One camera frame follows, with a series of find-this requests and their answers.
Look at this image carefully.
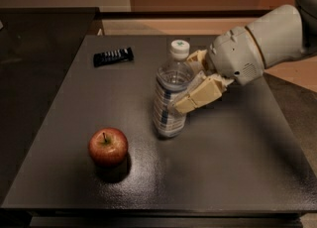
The red apple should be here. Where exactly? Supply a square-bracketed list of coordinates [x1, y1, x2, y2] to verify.
[88, 128, 128, 168]

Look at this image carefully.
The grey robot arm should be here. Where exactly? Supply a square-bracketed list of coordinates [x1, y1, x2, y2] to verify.
[169, 0, 317, 114]

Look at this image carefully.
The black snack bar wrapper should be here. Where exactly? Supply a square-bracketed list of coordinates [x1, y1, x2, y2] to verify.
[93, 48, 134, 67]

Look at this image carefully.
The clear blue-label plastic bottle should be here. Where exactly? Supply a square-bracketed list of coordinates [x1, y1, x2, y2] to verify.
[153, 40, 194, 138]

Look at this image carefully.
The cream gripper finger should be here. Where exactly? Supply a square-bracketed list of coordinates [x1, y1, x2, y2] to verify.
[171, 72, 234, 114]
[186, 50, 209, 74]

